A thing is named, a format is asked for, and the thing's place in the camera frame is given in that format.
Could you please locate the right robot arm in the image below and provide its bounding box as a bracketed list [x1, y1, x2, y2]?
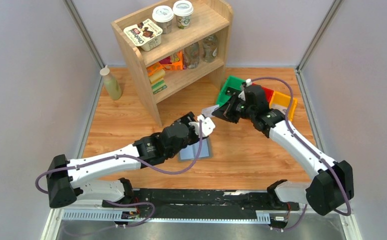
[212, 84, 354, 216]

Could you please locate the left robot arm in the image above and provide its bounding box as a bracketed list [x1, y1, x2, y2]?
[35, 112, 215, 209]

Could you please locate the black card in green bin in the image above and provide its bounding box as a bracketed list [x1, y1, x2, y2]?
[225, 87, 241, 96]

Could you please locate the red plastic bin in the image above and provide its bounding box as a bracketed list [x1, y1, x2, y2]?
[252, 83, 274, 104]

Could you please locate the yellow plastic bin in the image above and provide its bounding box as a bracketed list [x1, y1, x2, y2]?
[269, 91, 298, 121]

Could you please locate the green plastic bin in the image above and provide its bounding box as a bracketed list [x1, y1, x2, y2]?
[216, 75, 245, 107]

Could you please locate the stacked sponges pack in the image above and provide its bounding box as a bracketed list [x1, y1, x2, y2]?
[146, 62, 167, 95]

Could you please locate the left clear glass jar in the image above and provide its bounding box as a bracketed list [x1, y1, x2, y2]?
[183, 42, 200, 69]

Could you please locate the clear glass jar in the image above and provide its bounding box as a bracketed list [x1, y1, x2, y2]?
[202, 33, 219, 63]
[183, 42, 200, 69]

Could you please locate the right clear glass jar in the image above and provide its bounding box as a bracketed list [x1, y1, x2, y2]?
[202, 33, 219, 63]

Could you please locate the orange snack package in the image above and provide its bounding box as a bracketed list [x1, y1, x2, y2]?
[159, 50, 186, 71]

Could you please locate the wooden shelf unit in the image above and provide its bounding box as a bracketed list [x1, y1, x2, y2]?
[111, 0, 234, 127]

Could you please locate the green squeeze bottle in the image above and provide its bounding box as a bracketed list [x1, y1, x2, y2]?
[99, 65, 122, 101]

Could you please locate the Chobani yogurt pack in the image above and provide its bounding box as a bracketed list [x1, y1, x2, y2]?
[123, 18, 163, 52]

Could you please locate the right paper coffee cup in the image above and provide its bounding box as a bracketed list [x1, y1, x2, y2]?
[172, 0, 194, 30]

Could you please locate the paper coffee cup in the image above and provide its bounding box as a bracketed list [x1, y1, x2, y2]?
[152, 5, 175, 35]
[172, 0, 194, 30]

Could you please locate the left paper coffee cup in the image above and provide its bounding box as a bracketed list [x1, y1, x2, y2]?
[152, 5, 175, 35]

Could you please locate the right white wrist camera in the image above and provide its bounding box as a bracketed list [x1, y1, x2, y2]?
[238, 78, 253, 101]

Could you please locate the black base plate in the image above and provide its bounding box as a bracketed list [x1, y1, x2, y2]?
[118, 188, 300, 220]

